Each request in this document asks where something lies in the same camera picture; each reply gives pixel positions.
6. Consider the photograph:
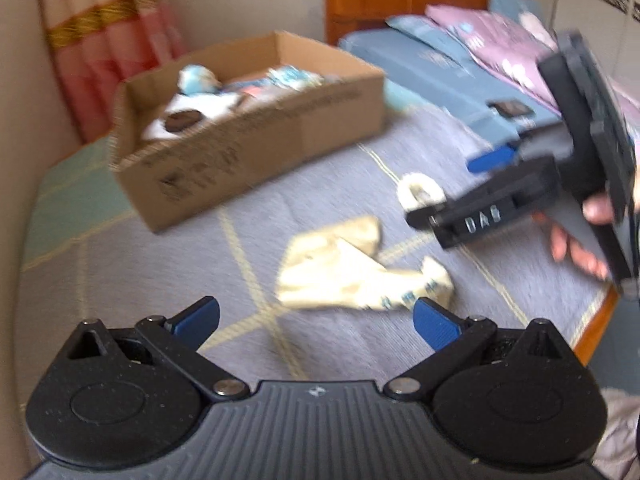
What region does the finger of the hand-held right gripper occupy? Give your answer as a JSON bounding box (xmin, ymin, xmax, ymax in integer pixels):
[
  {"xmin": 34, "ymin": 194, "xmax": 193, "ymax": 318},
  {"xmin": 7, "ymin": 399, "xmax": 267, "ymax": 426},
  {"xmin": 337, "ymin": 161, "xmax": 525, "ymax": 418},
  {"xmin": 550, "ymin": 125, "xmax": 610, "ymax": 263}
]
[
  {"xmin": 405, "ymin": 155, "xmax": 557, "ymax": 232},
  {"xmin": 466, "ymin": 126, "xmax": 572, "ymax": 174}
]

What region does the person's right hand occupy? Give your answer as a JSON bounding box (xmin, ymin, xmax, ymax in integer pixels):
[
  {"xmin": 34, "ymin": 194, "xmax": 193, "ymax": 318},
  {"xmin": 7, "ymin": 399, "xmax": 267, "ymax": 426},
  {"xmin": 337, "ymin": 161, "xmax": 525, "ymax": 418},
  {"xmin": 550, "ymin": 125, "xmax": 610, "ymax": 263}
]
[{"xmin": 532, "ymin": 193, "xmax": 615, "ymax": 280}]

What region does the grey checked blanket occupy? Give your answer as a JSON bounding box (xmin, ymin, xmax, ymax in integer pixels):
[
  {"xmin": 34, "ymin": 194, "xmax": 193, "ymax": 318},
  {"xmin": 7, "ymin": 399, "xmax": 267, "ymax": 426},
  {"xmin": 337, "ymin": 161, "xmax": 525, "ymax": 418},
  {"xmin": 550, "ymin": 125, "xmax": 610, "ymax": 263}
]
[{"xmin": 17, "ymin": 80, "xmax": 616, "ymax": 386}]

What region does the brown round woven pad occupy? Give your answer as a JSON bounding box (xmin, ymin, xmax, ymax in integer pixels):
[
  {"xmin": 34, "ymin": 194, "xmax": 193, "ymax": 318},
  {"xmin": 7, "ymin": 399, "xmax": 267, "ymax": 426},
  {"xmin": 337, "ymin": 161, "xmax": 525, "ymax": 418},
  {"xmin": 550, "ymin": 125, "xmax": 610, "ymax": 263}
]
[{"xmin": 164, "ymin": 111, "xmax": 203, "ymax": 134}]

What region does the blue pillow with white print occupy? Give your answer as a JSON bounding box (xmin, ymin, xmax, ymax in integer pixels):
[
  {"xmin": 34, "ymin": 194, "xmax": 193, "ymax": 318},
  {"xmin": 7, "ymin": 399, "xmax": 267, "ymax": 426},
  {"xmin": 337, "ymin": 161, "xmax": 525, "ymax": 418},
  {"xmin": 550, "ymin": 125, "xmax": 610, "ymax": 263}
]
[{"xmin": 487, "ymin": 0, "xmax": 547, "ymax": 28}]

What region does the yellow printed cloth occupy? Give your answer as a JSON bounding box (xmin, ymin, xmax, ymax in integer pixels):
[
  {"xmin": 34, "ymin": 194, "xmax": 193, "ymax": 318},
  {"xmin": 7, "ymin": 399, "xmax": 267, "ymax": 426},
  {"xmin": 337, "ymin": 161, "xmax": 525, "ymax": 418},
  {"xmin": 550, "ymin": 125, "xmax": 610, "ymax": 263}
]
[{"xmin": 274, "ymin": 215, "xmax": 456, "ymax": 312}]

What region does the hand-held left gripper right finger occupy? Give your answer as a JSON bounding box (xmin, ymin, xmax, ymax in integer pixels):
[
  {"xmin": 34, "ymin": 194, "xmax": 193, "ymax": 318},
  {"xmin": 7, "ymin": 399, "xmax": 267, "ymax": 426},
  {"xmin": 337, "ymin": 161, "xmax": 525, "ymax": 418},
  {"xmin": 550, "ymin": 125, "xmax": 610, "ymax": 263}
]
[{"xmin": 382, "ymin": 297, "xmax": 573, "ymax": 402}]

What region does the wooden bed side rail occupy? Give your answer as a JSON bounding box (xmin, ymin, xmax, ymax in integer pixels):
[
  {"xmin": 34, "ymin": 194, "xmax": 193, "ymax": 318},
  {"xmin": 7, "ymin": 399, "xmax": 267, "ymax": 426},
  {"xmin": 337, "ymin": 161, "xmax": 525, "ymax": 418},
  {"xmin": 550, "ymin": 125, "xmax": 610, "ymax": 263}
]
[{"xmin": 572, "ymin": 282, "xmax": 621, "ymax": 361}]

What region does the black smartphone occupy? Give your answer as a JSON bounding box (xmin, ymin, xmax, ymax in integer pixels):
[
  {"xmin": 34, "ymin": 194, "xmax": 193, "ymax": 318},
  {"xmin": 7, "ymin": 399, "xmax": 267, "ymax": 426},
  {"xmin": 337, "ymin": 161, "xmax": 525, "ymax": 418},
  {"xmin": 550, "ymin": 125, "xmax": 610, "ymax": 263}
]
[{"xmin": 487, "ymin": 101, "xmax": 532, "ymax": 120}]

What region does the brown cardboard box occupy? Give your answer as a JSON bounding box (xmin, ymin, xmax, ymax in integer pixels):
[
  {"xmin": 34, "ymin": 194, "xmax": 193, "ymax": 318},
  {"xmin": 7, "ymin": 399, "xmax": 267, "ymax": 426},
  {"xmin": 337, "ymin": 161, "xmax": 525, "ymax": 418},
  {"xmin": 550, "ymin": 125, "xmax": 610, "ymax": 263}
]
[{"xmin": 109, "ymin": 30, "xmax": 387, "ymax": 233}]

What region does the small blue plush toy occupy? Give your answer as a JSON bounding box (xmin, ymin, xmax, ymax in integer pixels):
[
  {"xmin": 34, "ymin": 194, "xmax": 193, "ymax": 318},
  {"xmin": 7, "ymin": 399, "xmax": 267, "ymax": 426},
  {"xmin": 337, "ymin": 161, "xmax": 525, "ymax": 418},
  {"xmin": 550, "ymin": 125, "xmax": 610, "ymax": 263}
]
[{"xmin": 177, "ymin": 64, "xmax": 221, "ymax": 97}]

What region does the white fluffy ring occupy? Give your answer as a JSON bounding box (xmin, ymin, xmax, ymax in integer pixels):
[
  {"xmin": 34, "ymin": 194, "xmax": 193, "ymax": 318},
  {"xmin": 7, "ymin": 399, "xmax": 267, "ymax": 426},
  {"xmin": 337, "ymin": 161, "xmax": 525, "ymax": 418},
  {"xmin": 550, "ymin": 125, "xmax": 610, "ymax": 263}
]
[{"xmin": 396, "ymin": 172, "xmax": 446, "ymax": 212}]

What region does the cream sachet with blue tassel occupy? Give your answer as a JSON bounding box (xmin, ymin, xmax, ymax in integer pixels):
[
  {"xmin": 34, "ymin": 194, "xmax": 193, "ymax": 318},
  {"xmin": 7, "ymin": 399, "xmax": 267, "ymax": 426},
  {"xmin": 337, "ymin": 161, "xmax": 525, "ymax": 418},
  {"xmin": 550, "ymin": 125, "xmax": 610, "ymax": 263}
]
[{"xmin": 265, "ymin": 65, "xmax": 328, "ymax": 92}]

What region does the blue floral bed sheet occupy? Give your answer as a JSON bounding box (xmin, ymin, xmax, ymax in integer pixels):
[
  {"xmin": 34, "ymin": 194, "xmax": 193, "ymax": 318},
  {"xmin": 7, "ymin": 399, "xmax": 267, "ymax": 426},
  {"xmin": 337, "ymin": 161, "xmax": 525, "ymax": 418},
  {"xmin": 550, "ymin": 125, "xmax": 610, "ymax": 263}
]
[{"xmin": 337, "ymin": 27, "xmax": 563, "ymax": 146}]

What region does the purple floral pillow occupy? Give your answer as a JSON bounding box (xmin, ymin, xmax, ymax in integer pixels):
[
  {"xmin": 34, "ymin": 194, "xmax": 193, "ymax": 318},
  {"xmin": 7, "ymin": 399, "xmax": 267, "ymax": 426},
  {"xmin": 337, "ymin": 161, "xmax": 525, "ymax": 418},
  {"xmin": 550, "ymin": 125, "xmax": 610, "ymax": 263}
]
[{"xmin": 425, "ymin": 4, "xmax": 640, "ymax": 136}]

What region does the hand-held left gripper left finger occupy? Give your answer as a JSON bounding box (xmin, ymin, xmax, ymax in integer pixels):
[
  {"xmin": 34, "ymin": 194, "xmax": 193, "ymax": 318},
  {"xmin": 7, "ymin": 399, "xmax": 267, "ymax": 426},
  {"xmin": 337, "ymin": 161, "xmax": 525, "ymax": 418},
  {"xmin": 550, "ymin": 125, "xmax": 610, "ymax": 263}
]
[{"xmin": 65, "ymin": 296, "xmax": 251, "ymax": 403}]

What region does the white paper tissue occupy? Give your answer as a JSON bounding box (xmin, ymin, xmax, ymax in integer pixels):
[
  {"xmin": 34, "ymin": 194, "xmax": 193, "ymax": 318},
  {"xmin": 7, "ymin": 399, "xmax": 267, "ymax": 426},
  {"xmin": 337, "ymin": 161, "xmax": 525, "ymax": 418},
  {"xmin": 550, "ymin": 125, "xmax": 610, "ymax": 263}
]
[{"xmin": 141, "ymin": 91, "xmax": 243, "ymax": 142}]

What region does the pink patterned curtain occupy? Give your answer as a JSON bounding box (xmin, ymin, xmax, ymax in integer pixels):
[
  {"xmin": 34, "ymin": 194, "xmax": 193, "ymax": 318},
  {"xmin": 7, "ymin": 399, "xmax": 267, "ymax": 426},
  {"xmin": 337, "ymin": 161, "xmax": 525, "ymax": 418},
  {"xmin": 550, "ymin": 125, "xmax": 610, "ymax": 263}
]
[{"xmin": 32, "ymin": 0, "xmax": 188, "ymax": 143}]

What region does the blue leaf print pillow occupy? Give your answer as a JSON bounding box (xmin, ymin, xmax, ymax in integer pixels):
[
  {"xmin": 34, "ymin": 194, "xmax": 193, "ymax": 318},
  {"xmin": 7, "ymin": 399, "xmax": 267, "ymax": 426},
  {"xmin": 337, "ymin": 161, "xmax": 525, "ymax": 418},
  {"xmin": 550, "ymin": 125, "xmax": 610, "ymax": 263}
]
[{"xmin": 385, "ymin": 14, "xmax": 481, "ymax": 81}]

